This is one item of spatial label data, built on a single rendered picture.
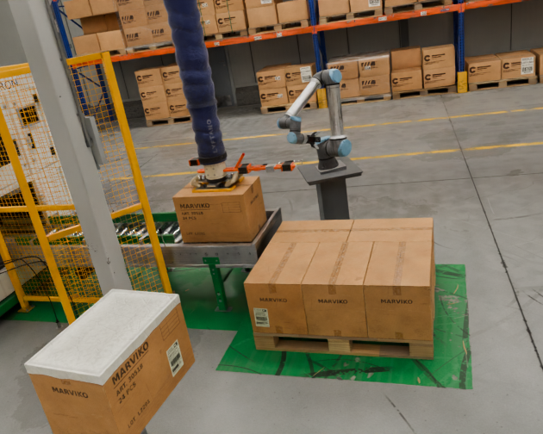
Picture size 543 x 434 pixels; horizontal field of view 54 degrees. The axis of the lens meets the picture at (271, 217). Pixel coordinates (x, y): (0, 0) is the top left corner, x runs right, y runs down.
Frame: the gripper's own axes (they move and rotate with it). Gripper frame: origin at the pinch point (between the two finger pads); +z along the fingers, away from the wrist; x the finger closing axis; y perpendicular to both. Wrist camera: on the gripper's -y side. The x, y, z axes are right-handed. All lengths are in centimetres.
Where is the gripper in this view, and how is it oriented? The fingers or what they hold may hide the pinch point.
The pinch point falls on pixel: (320, 139)
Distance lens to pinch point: 455.0
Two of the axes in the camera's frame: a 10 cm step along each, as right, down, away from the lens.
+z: 6.7, -0.6, 7.4
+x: -0.7, 9.9, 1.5
